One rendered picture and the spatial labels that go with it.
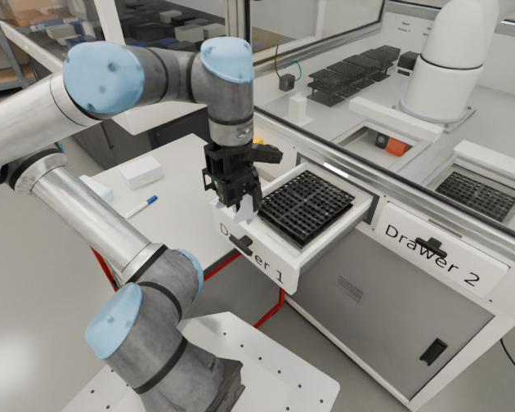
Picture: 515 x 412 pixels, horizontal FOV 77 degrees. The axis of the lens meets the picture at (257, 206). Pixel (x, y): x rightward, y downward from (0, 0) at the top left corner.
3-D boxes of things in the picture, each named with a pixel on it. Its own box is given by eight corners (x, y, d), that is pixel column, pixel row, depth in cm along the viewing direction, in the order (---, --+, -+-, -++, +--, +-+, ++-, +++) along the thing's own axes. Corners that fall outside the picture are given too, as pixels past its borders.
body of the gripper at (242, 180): (203, 192, 64) (195, 139, 56) (236, 174, 68) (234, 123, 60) (229, 212, 60) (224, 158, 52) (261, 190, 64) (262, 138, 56)
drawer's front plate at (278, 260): (291, 296, 76) (295, 268, 69) (215, 230, 92) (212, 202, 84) (296, 292, 77) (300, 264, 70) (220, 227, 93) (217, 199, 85)
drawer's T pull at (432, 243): (444, 260, 74) (446, 256, 73) (413, 242, 78) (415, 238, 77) (450, 251, 76) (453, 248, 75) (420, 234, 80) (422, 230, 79)
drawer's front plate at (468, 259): (482, 299, 76) (508, 271, 68) (373, 232, 91) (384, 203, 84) (485, 294, 77) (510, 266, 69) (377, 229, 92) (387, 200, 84)
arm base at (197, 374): (181, 448, 49) (136, 405, 47) (149, 427, 60) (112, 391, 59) (237, 362, 59) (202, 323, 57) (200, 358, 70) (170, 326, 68)
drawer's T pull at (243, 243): (248, 257, 75) (248, 253, 74) (228, 239, 79) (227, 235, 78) (260, 248, 77) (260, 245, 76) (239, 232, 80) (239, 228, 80)
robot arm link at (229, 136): (233, 100, 57) (266, 116, 53) (235, 123, 60) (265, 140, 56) (199, 114, 53) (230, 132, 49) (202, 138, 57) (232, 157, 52)
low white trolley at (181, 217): (189, 405, 132) (145, 311, 80) (118, 305, 165) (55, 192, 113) (285, 313, 161) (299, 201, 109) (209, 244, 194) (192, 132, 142)
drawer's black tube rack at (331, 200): (301, 255, 83) (303, 238, 79) (254, 219, 92) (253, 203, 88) (351, 213, 94) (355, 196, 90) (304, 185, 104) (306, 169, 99)
